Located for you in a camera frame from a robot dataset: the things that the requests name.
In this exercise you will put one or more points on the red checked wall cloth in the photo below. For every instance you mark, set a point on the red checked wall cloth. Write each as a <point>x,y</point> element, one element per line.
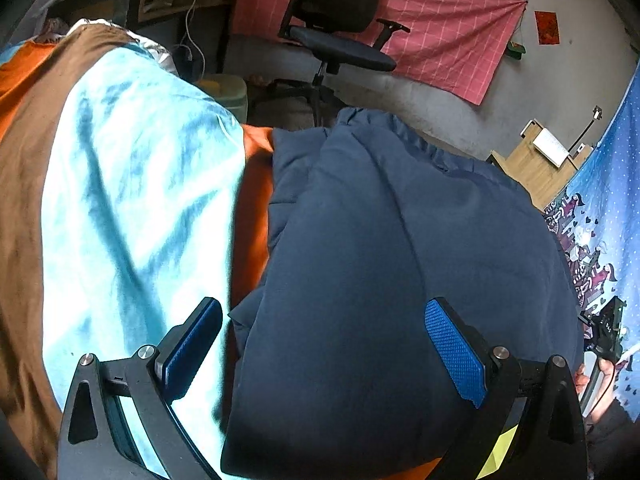
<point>452,45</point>

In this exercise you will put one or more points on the wooden chair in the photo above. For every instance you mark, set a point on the wooden chair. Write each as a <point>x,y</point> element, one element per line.
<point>535,172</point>

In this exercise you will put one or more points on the wooden desk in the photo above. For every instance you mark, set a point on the wooden desk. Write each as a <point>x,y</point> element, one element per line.
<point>195,32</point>

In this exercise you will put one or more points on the striped colourful bed sheet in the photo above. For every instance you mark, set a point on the striped colourful bed sheet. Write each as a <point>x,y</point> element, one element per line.
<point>126,193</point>

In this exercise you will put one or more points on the navy blue padded jacket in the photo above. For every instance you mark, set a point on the navy blue padded jacket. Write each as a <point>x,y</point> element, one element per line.
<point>337,377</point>

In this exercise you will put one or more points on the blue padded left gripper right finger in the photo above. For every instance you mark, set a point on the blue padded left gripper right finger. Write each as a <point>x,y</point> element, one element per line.
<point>549,440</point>

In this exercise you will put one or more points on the yellow-green plastic bin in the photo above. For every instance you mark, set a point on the yellow-green plastic bin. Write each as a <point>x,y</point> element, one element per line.
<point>229,91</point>

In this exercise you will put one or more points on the black office chair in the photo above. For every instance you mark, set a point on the black office chair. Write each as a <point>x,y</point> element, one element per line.
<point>336,33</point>

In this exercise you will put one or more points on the blue patterned curtain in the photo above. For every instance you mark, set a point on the blue patterned curtain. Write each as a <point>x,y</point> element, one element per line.
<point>596,220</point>

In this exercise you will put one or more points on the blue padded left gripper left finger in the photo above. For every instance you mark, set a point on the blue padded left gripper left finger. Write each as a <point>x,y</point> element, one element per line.
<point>96,441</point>

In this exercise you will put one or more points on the red paper on wall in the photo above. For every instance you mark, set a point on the red paper on wall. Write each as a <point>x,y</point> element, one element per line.
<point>547,26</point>

